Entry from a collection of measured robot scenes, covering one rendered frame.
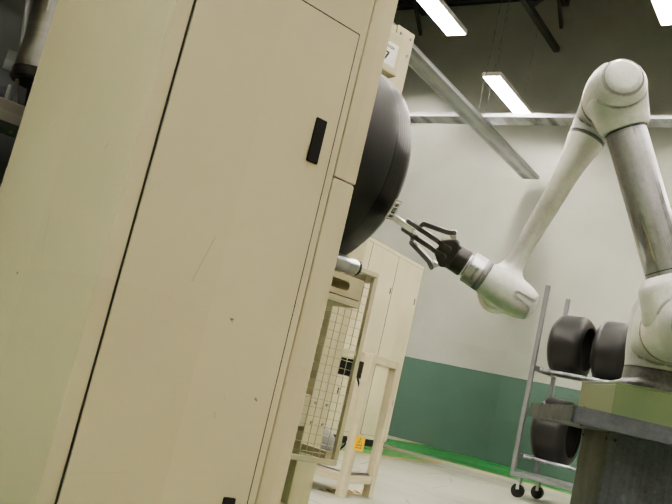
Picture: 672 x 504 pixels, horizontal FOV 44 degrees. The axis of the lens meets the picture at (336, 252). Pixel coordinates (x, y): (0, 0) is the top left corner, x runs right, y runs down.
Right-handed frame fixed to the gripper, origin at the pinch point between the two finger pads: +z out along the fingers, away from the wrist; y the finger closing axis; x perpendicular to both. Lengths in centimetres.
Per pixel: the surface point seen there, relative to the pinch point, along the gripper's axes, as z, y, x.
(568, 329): -128, 93, 534
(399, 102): 19.3, -26.6, 4.1
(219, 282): 9, 3, -108
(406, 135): 12.3, -20.5, 0.1
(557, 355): -133, 117, 528
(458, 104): 111, -14, 938
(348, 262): 6.7, 16.8, -3.7
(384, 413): -29, 142, 236
